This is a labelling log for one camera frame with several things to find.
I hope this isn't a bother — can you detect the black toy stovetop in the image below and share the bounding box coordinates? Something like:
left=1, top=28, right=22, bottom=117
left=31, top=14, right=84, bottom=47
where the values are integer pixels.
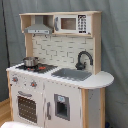
left=18, top=63, right=55, bottom=73

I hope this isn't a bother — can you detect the small metal pot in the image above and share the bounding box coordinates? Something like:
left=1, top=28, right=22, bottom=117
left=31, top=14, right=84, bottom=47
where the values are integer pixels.
left=23, top=57, right=39, bottom=67

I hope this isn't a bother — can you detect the white toy microwave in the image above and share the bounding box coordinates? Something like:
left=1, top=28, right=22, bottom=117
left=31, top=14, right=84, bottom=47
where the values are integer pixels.
left=54, top=15, right=91, bottom=34

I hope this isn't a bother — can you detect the wooden toy kitchen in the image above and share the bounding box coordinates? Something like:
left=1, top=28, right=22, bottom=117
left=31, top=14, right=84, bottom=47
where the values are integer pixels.
left=7, top=11, right=114, bottom=128

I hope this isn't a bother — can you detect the grey toy sink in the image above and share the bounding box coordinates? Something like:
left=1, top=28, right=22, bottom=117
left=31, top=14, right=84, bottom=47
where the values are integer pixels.
left=52, top=68, right=92, bottom=81

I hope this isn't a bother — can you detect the red stove knob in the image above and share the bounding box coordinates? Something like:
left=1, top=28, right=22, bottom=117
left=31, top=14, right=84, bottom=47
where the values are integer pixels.
left=12, top=77, right=18, bottom=82
left=30, top=81, right=37, bottom=87

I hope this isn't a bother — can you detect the white cupboard door with dispenser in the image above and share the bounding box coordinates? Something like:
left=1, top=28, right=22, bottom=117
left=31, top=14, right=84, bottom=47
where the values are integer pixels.
left=45, top=82, right=82, bottom=128

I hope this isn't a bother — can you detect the right red stove knob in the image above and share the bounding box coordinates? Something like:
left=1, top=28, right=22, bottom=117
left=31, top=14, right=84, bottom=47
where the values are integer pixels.
left=30, top=81, right=37, bottom=87

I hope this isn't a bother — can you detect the grey range hood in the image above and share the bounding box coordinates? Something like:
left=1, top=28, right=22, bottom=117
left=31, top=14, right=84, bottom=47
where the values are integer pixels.
left=24, top=15, right=53, bottom=34

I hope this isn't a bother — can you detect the left red stove knob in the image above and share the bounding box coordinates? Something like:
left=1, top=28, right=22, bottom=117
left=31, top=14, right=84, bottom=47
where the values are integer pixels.
left=12, top=77, right=18, bottom=82

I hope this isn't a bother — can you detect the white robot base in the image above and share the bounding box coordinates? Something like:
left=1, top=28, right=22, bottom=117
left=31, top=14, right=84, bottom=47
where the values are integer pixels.
left=0, top=121, right=40, bottom=128

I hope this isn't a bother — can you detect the black toy faucet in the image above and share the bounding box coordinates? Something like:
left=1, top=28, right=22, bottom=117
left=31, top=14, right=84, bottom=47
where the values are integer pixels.
left=75, top=51, right=93, bottom=70

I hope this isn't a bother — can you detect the white oven door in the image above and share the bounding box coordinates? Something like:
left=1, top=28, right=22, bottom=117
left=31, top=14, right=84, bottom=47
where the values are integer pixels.
left=11, top=87, right=43, bottom=127

